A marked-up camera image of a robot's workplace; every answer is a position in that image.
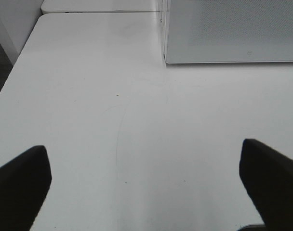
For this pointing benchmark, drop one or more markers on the white microwave oven body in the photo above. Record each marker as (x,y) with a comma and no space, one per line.
(162,29)

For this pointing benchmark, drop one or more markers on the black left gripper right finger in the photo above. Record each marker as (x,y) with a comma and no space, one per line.
(267,176)

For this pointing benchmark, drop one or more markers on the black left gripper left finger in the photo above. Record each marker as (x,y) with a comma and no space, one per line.
(24,184)

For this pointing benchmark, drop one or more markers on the white microwave door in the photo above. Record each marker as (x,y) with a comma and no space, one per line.
(228,31)

